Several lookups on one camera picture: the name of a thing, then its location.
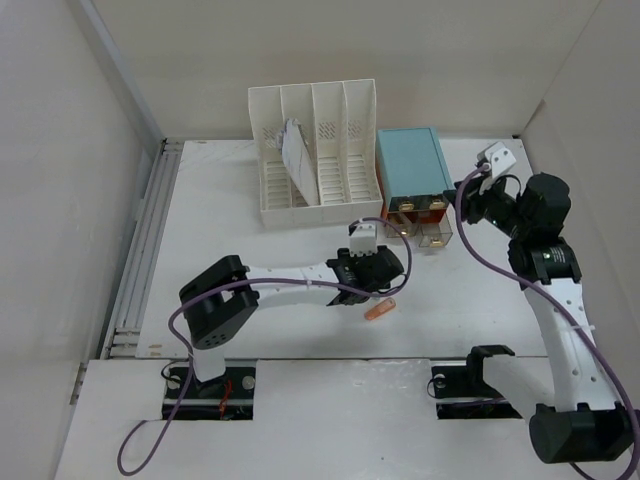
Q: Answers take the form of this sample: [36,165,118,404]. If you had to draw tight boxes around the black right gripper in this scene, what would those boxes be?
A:
[442,171,531,240]

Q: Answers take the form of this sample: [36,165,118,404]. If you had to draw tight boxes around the orange usb stick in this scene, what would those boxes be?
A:
[364,298,396,321]

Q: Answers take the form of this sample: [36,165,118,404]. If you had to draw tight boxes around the teal mini drawer cabinet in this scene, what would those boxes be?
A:
[376,127,453,224]

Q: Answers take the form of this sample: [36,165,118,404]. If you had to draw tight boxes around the white paper booklet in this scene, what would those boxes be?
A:
[276,117,320,206]

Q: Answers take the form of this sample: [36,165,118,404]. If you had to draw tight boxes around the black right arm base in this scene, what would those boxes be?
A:
[426,345,521,420]

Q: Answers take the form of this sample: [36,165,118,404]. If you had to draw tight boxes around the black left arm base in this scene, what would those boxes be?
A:
[161,362,257,421]

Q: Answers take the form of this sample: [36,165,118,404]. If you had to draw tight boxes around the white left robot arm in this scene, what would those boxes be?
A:
[179,245,413,397]

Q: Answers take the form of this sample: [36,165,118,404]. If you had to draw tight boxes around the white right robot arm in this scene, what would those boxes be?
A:
[443,170,639,479]

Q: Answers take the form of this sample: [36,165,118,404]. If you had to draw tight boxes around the white four-slot file organizer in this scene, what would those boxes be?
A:
[248,79,382,229]

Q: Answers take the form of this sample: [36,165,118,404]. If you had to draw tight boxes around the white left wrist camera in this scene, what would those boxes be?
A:
[349,222,377,258]

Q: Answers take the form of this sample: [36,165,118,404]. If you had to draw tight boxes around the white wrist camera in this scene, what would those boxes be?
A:
[477,141,517,195]
[349,222,377,258]

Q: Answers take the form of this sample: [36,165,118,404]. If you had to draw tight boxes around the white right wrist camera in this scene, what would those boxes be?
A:
[477,141,517,195]

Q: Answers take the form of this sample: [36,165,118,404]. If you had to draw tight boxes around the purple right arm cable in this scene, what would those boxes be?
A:
[452,167,640,480]

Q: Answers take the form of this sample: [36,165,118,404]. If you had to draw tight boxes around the aluminium rail frame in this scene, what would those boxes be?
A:
[97,139,184,360]

